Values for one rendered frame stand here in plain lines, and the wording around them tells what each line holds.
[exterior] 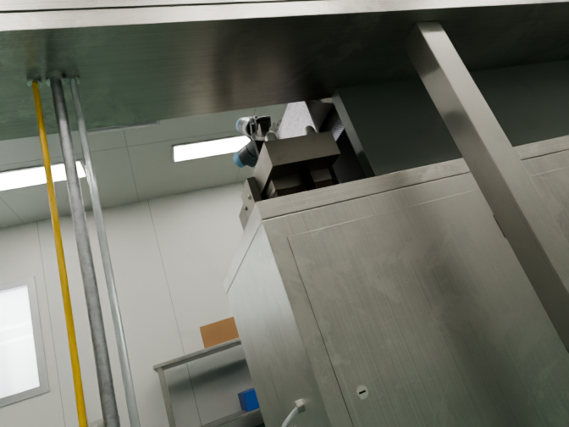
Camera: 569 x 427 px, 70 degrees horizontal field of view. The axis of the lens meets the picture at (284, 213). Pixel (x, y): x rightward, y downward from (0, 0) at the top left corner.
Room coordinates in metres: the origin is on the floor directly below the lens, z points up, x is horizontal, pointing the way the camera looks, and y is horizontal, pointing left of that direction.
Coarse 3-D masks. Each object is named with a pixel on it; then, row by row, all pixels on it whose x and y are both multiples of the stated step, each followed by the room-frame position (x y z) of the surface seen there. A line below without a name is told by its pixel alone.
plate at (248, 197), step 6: (246, 180) 0.87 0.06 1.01; (252, 180) 0.87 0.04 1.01; (246, 186) 0.89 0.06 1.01; (252, 186) 0.87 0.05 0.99; (246, 192) 0.90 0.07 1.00; (252, 192) 0.87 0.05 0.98; (258, 192) 0.88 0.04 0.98; (246, 198) 0.92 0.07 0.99; (252, 198) 0.87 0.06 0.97; (258, 198) 0.87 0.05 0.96; (246, 204) 0.94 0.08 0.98; (252, 204) 0.89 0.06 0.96; (246, 210) 0.95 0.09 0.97
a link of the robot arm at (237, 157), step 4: (240, 148) 1.65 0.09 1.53; (244, 148) 1.62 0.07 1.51; (236, 152) 1.66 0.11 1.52; (240, 152) 1.64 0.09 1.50; (244, 152) 1.63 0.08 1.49; (248, 152) 1.62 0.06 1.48; (236, 156) 1.66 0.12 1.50; (240, 156) 1.64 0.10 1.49; (244, 156) 1.64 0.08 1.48; (248, 156) 1.63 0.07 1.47; (252, 156) 1.64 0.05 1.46; (256, 156) 1.65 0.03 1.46; (236, 160) 1.66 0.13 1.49; (240, 160) 1.66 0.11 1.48; (244, 160) 1.66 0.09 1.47; (248, 160) 1.66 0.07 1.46; (252, 160) 1.67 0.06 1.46; (256, 160) 1.68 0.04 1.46; (236, 164) 1.68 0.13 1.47; (240, 164) 1.68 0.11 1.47; (244, 164) 1.68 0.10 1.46; (248, 164) 1.69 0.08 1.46; (252, 164) 1.69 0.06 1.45
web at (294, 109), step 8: (288, 104) 1.04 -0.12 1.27; (296, 104) 0.98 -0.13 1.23; (304, 104) 0.94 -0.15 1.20; (288, 112) 1.04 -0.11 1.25; (296, 112) 1.00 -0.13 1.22; (336, 112) 1.03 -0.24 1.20; (288, 120) 1.06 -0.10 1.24; (296, 120) 1.01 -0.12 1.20; (328, 120) 1.09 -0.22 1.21; (336, 120) 1.05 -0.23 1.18; (280, 128) 1.13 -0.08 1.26; (288, 128) 1.08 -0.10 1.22; (320, 128) 1.15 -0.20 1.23; (328, 128) 1.11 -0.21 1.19; (336, 128) 1.07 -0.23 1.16; (280, 136) 1.15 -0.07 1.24; (288, 136) 1.10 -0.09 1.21; (336, 136) 1.09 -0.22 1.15
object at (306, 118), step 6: (306, 108) 0.94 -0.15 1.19; (300, 114) 0.98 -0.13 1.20; (306, 114) 0.96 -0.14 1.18; (300, 120) 1.00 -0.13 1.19; (306, 120) 0.97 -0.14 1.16; (312, 120) 0.94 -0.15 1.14; (300, 126) 1.01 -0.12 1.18; (312, 126) 0.95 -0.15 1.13; (294, 132) 1.05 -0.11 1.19; (300, 132) 1.02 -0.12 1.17; (318, 132) 0.94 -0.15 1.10
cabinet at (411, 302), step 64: (384, 192) 0.82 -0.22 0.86; (448, 192) 0.88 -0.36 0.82; (256, 256) 0.84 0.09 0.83; (320, 256) 0.75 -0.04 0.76; (384, 256) 0.80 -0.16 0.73; (448, 256) 0.85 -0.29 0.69; (512, 256) 0.90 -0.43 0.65; (256, 320) 1.02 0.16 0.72; (320, 320) 0.74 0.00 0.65; (384, 320) 0.78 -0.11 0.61; (448, 320) 0.82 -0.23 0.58; (512, 320) 0.87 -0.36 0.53; (256, 384) 1.26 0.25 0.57; (320, 384) 0.73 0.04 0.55; (384, 384) 0.76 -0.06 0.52; (448, 384) 0.80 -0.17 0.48; (512, 384) 0.85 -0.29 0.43
